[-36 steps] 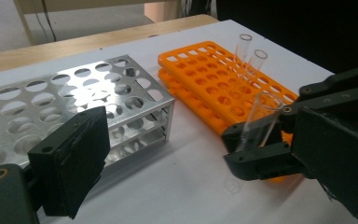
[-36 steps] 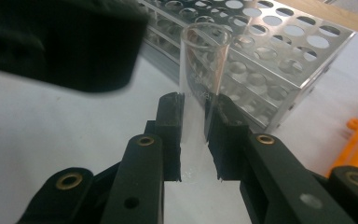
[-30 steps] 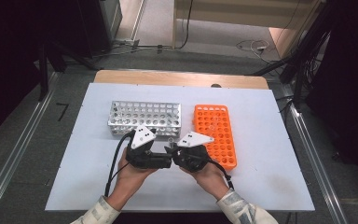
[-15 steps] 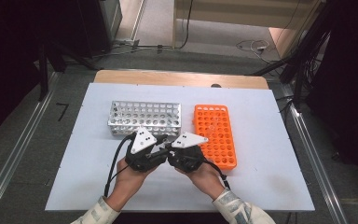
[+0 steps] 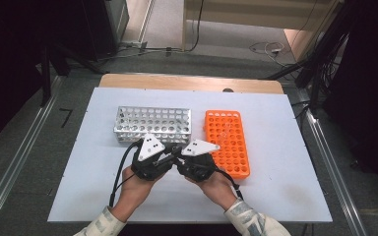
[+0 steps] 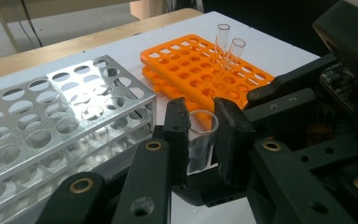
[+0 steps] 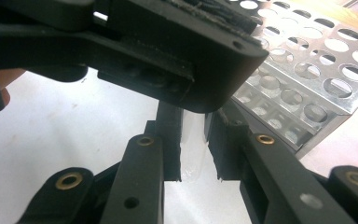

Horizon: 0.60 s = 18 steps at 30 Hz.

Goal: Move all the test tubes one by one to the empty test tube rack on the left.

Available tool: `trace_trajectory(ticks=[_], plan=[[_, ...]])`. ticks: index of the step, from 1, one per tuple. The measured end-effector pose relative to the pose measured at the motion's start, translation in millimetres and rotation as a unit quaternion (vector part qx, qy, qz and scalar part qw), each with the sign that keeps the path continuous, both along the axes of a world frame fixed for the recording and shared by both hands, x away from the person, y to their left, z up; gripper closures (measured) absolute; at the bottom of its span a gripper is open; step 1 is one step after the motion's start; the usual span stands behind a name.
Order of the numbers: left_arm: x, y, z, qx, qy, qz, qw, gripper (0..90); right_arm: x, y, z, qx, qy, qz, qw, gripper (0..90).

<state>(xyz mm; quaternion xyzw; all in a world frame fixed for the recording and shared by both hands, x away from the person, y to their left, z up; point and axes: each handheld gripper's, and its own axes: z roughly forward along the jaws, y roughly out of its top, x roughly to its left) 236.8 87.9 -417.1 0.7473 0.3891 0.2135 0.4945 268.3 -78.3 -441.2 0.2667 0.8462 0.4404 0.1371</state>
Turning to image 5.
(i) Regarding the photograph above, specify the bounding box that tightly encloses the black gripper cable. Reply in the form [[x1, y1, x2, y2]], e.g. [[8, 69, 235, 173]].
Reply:
[[214, 166, 244, 201], [108, 140, 144, 208]]

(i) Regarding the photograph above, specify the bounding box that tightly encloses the person's right hand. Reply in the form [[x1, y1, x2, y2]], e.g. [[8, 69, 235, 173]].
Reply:
[[184, 170, 239, 211]]

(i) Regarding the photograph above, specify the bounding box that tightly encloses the dark cabinet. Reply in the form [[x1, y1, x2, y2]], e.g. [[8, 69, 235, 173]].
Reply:
[[80, 0, 130, 62]]

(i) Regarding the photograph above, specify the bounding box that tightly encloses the silver metal test tube rack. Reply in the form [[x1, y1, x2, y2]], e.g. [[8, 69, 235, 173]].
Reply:
[[113, 105, 193, 146]]

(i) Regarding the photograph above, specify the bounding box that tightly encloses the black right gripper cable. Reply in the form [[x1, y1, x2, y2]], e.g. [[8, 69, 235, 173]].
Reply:
[[214, 166, 244, 201]]

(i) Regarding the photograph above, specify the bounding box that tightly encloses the black tripod stand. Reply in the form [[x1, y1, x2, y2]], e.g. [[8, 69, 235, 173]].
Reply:
[[39, 43, 53, 108]]

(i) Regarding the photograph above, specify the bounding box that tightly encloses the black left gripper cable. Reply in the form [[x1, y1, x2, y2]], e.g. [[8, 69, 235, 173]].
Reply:
[[108, 140, 144, 208]]

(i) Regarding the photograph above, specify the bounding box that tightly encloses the grey power strip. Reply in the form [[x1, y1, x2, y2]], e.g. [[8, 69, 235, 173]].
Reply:
[[120, 40, 150, 51]]

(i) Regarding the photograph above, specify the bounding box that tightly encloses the clear glass test tube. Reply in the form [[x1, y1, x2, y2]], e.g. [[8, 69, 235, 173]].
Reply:
[[219, 126, 232, 141]]

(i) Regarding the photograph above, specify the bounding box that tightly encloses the white floor cable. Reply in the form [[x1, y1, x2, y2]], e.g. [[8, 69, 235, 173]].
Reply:
[[248, 40, 285, 59]]

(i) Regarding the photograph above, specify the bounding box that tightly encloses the black metal stand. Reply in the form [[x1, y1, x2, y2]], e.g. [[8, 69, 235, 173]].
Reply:
[[265, 0, 352, 112]]

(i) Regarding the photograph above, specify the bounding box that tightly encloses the white table board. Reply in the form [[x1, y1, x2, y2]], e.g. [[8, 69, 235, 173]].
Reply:
[[47, 87, 333, 224]]

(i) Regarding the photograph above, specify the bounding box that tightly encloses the person's left hand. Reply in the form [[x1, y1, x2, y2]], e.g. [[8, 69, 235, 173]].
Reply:
[[112, 165, 165, 221]]

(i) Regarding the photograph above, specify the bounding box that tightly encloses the orange test tube rack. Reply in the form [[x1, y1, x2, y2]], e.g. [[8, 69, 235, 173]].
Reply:
[[204, 109, 252, 181]]

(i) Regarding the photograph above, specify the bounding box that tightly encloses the black floor cable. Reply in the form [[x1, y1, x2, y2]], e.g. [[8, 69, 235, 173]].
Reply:
[[144, 0, 206, 53]]

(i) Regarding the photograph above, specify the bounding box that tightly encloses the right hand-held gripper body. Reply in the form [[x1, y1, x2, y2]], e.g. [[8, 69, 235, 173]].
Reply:
[[175, 139, 221, 184]]

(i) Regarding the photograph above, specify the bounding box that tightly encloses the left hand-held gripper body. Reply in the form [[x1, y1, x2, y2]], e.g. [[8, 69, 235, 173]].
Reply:
[[130, 132, 175, 182]]

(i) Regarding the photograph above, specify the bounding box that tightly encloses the aluminium floor rail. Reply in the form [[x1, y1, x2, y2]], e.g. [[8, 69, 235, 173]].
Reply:
[[303, 107, 370, 236], [0, 75, 65, 230]]

